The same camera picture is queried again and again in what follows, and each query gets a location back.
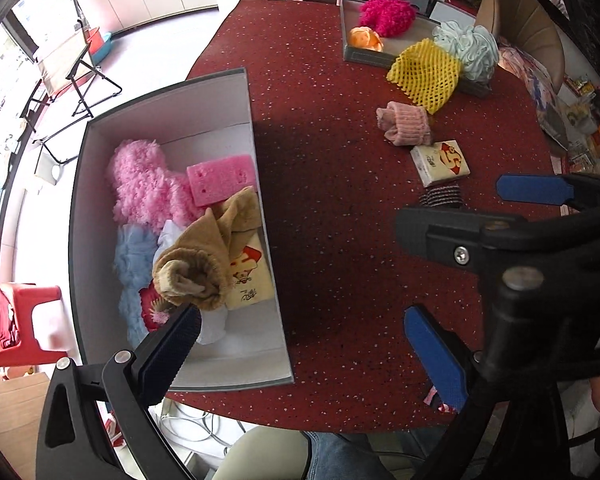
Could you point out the pink wrapper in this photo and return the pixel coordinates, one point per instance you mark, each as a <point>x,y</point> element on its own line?
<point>435,399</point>

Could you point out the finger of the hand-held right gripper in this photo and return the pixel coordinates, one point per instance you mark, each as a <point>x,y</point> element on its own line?
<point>530,189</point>
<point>430,230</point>

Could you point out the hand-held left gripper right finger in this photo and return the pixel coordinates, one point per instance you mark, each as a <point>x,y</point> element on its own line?
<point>437,355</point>

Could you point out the pink fluffy cloth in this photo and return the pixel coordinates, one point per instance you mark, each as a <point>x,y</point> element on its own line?
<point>140,180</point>

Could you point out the light blue fluffy cloth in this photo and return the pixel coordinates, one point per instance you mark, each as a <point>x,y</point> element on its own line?
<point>132,270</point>

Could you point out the red plastic stool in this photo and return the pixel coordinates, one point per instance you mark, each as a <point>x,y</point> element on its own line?
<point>25,292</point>

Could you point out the dark striped small item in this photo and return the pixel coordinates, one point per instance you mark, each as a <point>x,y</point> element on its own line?
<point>440,196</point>

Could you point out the pink sponge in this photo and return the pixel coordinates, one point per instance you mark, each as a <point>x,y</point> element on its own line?
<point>217,177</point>

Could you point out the red basin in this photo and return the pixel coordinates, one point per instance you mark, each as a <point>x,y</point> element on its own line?
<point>96,40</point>

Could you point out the yellow foam net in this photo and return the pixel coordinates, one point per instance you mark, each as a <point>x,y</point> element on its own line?
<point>422,75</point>

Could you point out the brown chair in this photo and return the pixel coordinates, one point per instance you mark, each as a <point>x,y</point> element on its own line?
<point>525,25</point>

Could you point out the magenta fluffy ball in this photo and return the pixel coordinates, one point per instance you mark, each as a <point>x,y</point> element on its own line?
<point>387,15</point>

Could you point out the mint bath pouf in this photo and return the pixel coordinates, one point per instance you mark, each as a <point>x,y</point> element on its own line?
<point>467,47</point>

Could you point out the large cream tissue pack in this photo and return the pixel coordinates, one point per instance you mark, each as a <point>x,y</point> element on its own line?
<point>252,280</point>

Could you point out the grey cardboard box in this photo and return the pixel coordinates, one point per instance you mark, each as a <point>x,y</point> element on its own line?
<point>220,105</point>

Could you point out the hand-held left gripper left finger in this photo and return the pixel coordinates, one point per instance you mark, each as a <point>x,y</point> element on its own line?
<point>172,345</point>

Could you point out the person's blue jeans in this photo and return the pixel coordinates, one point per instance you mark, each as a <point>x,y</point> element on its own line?
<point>340,457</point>

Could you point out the floral cushion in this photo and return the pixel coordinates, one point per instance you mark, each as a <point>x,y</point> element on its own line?
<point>535,85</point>

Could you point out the tan fluffy sock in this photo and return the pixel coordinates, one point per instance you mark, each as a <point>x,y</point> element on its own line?
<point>195,255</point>

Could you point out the orange fabric flower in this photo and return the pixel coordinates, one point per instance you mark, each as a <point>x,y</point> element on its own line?
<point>365,37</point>

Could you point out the small red print tissue pack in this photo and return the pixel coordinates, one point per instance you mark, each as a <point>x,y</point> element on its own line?
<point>440,162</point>

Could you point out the rolled pink sock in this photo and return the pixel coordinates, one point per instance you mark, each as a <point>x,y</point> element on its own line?
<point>405,122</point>

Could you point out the dark red crocheted flower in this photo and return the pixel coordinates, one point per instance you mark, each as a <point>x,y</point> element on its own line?
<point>152,305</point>

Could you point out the grey tray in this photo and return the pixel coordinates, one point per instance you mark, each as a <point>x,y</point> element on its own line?
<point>365,56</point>

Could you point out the brown cardboard box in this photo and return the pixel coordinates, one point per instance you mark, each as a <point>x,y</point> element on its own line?
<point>5,410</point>

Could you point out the grey green stool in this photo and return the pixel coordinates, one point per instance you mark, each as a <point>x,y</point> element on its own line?
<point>260,457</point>

